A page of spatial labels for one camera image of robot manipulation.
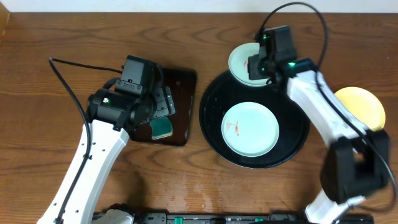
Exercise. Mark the small green plate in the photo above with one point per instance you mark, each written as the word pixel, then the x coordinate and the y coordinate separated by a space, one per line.
pixel 238 64

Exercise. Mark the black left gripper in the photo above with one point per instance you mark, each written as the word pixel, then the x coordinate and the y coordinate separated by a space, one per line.
pixel 165 103

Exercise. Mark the green yellow sponge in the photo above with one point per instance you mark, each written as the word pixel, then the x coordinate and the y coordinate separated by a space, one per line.
pixel 161 128

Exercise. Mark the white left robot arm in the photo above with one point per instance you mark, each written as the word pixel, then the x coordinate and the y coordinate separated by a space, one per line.
pixel 98 149

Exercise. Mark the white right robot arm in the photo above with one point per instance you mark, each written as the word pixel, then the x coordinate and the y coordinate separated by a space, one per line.
pixel 356 164

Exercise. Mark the yellow plate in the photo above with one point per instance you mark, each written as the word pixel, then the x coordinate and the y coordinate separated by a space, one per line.
pixel 364 106

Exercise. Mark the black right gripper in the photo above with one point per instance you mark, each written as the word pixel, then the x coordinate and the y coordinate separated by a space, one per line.
pixel 253 63

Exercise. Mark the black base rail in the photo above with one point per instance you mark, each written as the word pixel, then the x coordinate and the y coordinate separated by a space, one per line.
pixel 122 213

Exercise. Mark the rectangular black water tray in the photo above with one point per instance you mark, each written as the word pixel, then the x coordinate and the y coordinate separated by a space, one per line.
pixel 182 84

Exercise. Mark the large green plate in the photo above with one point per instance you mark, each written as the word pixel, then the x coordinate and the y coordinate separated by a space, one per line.
pixel 250 129

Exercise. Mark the round black tray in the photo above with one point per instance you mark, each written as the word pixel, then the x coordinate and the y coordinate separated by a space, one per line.
pixel 225 92

